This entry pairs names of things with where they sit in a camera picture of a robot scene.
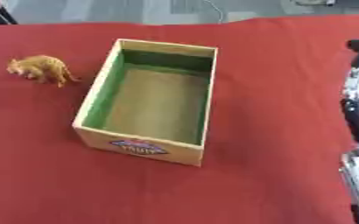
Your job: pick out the tan cardboard box green inside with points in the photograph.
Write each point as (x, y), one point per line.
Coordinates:
(157, 110)

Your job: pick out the orange toy cat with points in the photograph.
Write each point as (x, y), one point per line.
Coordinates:
(40, 67)

